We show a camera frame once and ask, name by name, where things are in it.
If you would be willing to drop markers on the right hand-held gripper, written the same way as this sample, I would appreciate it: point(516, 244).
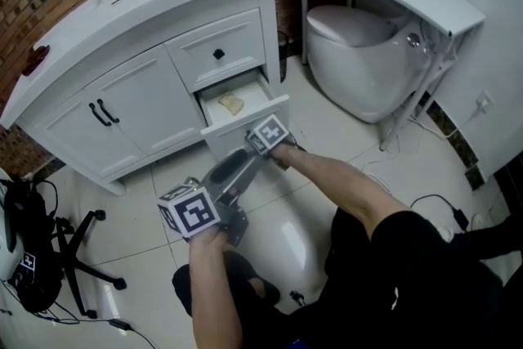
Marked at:
point(267, 132)

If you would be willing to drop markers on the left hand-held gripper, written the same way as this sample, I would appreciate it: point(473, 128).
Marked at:
point(229, 175)

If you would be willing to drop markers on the person's left forearm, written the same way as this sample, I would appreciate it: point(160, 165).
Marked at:
point(212, 290)

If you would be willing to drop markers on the person's right forearm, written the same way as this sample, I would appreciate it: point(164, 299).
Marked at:
point(327, 180)

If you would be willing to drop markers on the black drawer knob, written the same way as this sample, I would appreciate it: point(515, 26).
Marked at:
point(218, 54)

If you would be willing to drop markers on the white drawer with black knob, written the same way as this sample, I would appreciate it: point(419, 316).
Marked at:
point(241, 37)

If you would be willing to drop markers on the person's black trousers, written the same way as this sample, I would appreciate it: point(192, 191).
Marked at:
point(233, 278)

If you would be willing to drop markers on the white toilet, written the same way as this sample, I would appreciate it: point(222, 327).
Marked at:
point(359, 69)

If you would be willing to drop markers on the white cabinet door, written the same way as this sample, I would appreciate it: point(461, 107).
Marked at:
point(81, 143)
point(151, 94)

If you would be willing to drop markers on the black office chair base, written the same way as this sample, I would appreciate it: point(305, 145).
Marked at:
point(73, 257)

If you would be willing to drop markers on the white vanity cabinet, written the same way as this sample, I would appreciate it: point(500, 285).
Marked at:
point(135, 16)

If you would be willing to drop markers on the person's black shirt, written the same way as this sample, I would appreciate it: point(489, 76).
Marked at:
point(400, 278)

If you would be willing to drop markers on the black bag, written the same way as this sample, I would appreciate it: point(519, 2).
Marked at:
point(37, 257)

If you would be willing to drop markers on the dark red soap dish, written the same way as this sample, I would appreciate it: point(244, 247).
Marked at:
point(36, 60)

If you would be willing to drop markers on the white device with marker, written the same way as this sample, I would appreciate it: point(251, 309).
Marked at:
point(6, 253)

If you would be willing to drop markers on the white wall socket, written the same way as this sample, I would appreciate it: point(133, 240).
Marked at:
point(484, 102)

